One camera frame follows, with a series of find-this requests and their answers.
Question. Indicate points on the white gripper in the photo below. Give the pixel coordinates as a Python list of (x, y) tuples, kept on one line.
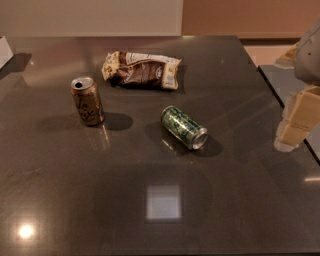
[(309, 58)]

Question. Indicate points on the green soda can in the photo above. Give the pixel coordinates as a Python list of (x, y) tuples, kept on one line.
[(184, 128)]

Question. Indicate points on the brown La Croix can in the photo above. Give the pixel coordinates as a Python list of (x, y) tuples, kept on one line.
[(87, 100)]

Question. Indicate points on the brown and cream snack bag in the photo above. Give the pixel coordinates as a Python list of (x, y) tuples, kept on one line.
[(139, 69)]

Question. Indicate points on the white box at left edge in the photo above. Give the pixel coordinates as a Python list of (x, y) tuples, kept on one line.
[(5, 51)]

